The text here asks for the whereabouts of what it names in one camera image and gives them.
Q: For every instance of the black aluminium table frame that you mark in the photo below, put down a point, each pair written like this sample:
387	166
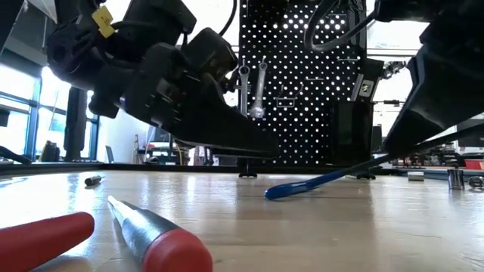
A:
113	168

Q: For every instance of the black pegboard foot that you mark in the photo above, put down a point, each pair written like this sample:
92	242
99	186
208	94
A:
366	176

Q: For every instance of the dark office chair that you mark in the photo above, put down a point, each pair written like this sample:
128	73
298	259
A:
109	155

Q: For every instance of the black computer monitor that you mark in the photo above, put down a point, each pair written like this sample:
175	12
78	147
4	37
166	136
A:
472	140

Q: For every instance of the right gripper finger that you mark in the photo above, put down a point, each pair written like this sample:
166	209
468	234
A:
442	94

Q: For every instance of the black perforated pegboard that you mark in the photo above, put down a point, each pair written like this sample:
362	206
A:
302	165

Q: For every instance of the black pegboard stand box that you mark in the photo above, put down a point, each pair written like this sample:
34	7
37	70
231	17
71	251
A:
348	143

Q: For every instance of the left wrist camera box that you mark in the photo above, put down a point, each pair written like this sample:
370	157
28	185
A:
211	53

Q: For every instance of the chrome socket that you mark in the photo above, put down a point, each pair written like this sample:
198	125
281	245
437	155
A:
476	182
455	179
416	176

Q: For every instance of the red bin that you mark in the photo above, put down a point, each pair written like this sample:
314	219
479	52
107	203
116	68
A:
474	164

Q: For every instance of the black room column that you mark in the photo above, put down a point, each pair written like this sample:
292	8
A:
76	132

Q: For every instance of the black bag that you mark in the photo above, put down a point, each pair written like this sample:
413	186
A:
50	153

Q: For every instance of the chrome combination wrench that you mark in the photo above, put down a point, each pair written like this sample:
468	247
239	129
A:
244	94
260	90

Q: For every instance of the long double-prong metal hook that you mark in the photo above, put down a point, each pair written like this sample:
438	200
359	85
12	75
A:
287	99
236	87

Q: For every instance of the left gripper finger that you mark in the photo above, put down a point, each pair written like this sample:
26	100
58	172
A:
219	128

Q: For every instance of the dark workstation monitor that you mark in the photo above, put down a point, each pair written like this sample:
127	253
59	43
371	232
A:
162	136

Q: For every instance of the yellow tag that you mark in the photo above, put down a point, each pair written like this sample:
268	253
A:
103	20

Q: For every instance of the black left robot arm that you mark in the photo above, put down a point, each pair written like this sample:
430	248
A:
72	53

